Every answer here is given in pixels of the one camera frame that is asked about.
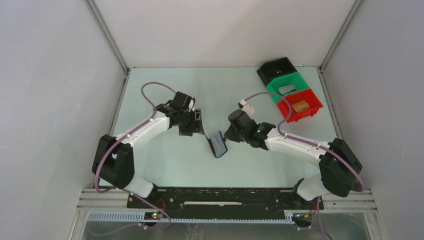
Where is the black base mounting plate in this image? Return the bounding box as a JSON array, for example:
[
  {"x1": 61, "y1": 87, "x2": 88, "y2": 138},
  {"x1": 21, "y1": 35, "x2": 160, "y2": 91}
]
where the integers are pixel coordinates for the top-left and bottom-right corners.
[{"x1": 146, "y1": 187, "x2": 324, "y2": 221}]

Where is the black card holder wallet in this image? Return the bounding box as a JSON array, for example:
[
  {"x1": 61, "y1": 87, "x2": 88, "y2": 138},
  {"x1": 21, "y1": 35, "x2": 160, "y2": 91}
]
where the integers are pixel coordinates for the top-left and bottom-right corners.
[{"x1": 205, "y1": 130, "x2": 229, "y2": 159}]

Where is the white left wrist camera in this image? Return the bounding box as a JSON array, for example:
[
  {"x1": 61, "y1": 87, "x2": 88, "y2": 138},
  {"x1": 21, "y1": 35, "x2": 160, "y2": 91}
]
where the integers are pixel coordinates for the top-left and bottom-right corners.
[{"x1": 186, "y1": 96, "x2": 196, "y2": 112}]

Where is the red plastic bin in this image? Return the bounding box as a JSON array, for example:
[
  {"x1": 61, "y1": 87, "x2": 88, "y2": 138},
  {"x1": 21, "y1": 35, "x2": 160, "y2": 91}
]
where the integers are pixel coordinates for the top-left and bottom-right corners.
[{"x1": 277, "y1": 88, "x2": 324, "y2": 123}]

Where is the white card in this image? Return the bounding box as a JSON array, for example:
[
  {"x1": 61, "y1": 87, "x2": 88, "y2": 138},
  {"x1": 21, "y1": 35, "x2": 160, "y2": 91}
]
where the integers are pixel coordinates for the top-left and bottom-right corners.
[{"x1": 278, "y1": 84, "x2": 297, "y2": 95}]

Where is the aluminium frame rail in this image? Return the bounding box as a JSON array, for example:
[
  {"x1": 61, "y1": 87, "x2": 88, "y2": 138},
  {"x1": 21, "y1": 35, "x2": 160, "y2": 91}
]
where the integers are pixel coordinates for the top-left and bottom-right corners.
[{"x1": 77, "y1": 187, "x2": 377, "y2": 223}]

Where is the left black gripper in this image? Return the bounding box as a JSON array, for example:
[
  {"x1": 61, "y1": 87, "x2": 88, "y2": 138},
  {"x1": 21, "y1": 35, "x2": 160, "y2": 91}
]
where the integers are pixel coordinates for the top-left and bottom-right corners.
[{"x1": 178, "y1": 108, "x2": 204, "y2": 137}]

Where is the green plastic bin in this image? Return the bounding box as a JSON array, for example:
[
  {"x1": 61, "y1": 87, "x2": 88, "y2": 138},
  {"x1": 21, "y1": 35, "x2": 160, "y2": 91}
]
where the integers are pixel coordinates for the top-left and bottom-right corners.
[{"x1": 266, "y1": 72, "x2": 310, "y2": 97}]

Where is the orange card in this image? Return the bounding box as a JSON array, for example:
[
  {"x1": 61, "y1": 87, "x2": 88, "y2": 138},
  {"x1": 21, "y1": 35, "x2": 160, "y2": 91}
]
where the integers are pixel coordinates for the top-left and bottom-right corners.
[{"x1": 291, "y1": 100, "x2": 311, "y2": 114}]

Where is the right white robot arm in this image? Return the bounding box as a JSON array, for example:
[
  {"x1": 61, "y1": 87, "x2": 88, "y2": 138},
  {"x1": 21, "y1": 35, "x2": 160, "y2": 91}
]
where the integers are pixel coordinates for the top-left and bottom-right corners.
[{"x1": 224, "y1": 109, "x2": 365, "y2": 209}]

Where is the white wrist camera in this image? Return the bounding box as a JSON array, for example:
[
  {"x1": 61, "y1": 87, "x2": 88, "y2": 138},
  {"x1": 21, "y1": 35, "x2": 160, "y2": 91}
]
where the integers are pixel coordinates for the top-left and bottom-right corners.
[
  {"x1": 238, "y1": 99, "x2": 255, "y2": 118},
  {"x1": 186, "y1": 96, "x2": 196, "y2": 112}
]

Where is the blue grey credit card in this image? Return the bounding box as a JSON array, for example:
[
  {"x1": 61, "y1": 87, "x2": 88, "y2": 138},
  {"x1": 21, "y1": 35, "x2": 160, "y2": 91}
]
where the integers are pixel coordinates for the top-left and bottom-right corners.
[{"x1": 211, "y1": 131, "x2": 228, "y2": 157}]

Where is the black plastic bin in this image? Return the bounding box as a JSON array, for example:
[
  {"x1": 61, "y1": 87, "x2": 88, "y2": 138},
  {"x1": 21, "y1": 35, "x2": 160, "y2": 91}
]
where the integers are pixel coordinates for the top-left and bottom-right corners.
[{"x1": 256, "y1": 57, "x2": 297, "y2": 86}]

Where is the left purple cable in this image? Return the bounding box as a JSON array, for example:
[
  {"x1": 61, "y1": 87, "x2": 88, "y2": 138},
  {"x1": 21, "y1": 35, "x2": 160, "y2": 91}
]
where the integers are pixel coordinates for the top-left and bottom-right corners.
[{"x1": 93, "y1": 81, "x2": 178, "y2": 230}]

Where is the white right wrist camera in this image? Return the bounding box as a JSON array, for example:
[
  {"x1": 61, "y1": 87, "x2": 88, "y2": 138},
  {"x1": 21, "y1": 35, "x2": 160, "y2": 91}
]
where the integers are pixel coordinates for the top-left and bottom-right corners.
[{"x1": 238, "y1": 99, "x2": 255, "y2": 118}]

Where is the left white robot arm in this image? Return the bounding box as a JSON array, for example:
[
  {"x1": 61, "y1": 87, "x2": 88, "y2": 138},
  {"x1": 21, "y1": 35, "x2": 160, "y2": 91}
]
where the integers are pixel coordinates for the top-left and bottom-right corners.
[{"x1": 91, "y1": 91, "x2": 204, "y2": 208}]

